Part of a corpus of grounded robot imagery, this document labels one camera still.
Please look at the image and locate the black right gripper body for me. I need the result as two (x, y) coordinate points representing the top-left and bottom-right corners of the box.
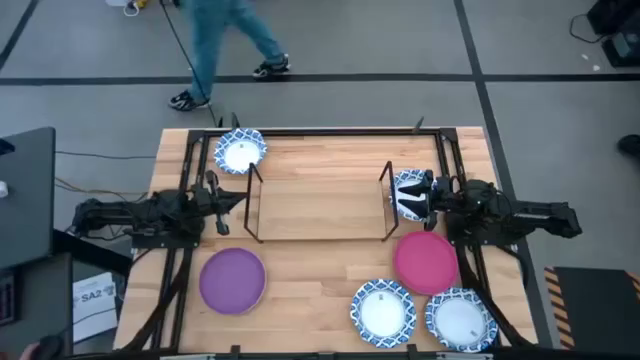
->
(433, 174), (459, 214)

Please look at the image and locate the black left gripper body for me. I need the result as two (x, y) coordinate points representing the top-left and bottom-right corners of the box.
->
(192, 183), (222, 217)

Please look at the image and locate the blue patterned paper plate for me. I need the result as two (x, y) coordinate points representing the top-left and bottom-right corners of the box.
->
(349, 278), (418, 350)
(213, 127), (268, 176)
(389, 168), (436, 223)
(424, 287), (500, 354)

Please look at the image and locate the pink plastic plate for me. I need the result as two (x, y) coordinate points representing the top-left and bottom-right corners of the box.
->
(392, 230), (460, 297)

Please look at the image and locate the purple plate with beige underside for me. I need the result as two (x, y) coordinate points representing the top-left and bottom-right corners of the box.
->
(198, 247), (268, 316)

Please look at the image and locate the silver aluminium extrusion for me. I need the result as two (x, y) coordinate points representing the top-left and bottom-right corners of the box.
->
(435, 351), (495, 360)
(158, 352), (217, 360)

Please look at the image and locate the white SA2 printed box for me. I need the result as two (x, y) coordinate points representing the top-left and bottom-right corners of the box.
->
(72, 271), (120, 345)

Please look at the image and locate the person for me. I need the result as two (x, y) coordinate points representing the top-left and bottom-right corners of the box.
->
(167, 0), (292, 112)

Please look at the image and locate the dark grey desk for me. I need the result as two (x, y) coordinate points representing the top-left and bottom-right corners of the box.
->
(0, 126), (134, 277)
(0, 252), (75, 360)

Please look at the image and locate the black platform with hazard stripes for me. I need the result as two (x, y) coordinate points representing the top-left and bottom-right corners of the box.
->
(543, 265), (640, 351)

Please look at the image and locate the black shoe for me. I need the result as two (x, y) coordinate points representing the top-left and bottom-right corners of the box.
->
(616, 133), (640, 159)

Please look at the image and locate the black computer mouse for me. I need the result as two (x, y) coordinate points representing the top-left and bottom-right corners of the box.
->
(37, 333), (66, 360)

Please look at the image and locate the white power strip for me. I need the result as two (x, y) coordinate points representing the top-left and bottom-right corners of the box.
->
(104, 0), (150, 18)

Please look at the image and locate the black computer keyboard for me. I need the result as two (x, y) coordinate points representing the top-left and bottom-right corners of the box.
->
(0, 269), (21, 327)

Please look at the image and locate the black box with grey panel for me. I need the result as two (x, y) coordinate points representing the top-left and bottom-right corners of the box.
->
(601, 28), (640, 69)

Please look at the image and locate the black equipment case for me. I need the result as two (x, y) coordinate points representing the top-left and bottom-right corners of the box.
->
(585, 0), (640, 37)

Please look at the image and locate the brown floor cable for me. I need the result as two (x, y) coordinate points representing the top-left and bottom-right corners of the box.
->
(54, 175), (151, 197)

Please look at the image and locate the black metal table frame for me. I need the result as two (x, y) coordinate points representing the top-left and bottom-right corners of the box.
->
(113, 125), (541, 360)

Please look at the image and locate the thin black floor cable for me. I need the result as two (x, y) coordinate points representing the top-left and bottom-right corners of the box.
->
(54, 149), (157, 161)

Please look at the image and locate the black hanging cable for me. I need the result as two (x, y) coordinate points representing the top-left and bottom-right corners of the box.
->
(158, 0), (224, 129)

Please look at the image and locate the black floor cable loop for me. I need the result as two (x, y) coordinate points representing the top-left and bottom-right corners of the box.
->
(568, 12), (607, 45)

